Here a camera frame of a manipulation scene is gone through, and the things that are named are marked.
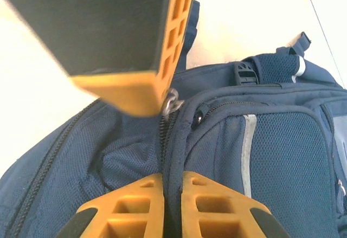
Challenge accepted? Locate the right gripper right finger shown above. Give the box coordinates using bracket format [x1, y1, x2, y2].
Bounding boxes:
[180, 170, 292, 238]

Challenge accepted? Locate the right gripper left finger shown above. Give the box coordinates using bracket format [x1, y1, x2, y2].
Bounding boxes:
[55, 172, 165, 238]

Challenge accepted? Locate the navy blue student backpack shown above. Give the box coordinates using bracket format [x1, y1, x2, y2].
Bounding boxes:
[0, 1, 347, 238]

